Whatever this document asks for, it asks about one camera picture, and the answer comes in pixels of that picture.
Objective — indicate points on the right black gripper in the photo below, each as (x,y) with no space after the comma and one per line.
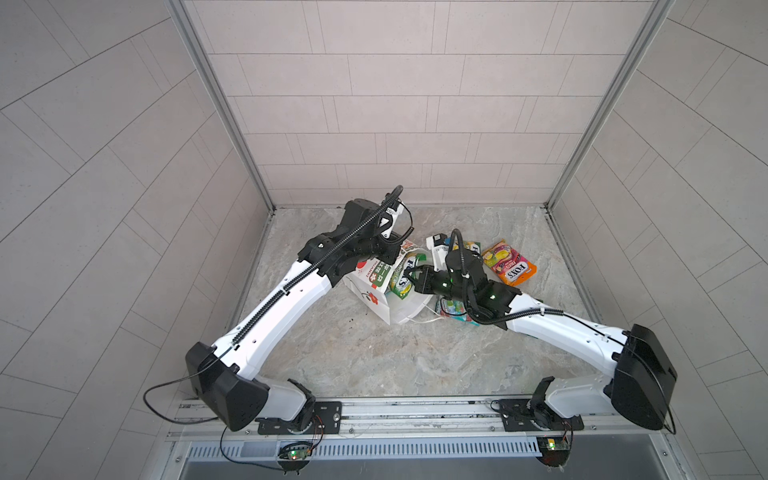
(425,277)

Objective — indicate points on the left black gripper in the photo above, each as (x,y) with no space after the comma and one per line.
(389,245)

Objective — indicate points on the white floral paper bag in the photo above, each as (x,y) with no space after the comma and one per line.
(370,283)

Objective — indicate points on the teal mint blossom candy bag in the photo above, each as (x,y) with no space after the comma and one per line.
(454,309)

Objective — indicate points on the orange Fox's candy bag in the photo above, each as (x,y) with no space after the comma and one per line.
(508,264)

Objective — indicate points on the green spring tea candy bag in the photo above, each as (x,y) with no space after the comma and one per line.
(470,246)

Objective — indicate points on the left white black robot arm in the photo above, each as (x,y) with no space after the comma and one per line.
(226,375)

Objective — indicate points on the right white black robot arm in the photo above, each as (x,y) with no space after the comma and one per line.
(635,377)

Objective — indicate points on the white ventilation grille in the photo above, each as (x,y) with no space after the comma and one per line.
(367,449)

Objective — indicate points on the left controller board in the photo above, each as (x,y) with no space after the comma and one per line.
(296,451)

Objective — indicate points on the controller board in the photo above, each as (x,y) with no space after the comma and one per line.
(555,452)
(296,451)

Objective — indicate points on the right controller board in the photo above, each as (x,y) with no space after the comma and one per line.
(555,452)

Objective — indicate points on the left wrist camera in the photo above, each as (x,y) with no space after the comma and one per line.
(388,220)

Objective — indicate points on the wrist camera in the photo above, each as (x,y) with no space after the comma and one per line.
(438,246)
(388,220)

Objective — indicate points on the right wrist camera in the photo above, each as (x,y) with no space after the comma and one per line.
(438,246)

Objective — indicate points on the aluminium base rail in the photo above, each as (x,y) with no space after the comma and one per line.
(423,417)

